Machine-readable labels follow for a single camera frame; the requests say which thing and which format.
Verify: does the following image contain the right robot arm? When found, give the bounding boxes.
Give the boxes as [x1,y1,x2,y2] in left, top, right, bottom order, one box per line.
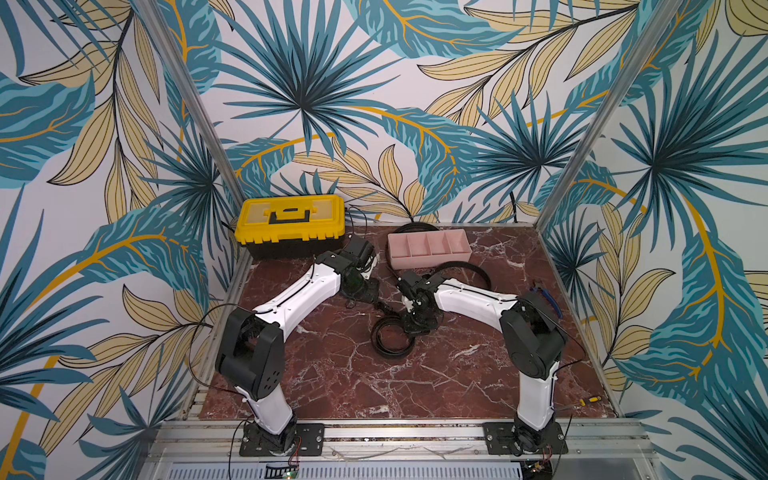
[397,271,567,433]

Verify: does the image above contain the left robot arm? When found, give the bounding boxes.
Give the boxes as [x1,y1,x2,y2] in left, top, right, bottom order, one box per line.
[215,235,379,436]

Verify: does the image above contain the pink divided storage tray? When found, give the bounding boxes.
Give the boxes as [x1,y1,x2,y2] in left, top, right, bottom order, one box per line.
[388,229,472,270]

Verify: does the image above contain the yellow black toolbox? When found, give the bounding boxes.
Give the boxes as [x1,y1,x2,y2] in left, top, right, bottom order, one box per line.
[234,195,346,260]

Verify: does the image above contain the yellow black screwdriver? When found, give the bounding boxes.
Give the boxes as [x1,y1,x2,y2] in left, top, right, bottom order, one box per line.
[579,395,602,406]

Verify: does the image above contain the blue handled pliers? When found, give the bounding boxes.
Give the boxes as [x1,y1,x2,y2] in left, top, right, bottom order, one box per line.
[533,286,563,319]

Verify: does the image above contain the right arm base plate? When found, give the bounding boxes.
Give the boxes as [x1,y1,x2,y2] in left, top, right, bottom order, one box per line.
[482,420,569,457]

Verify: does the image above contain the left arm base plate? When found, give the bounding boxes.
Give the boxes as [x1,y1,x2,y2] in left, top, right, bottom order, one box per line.
[239,422,325,458]

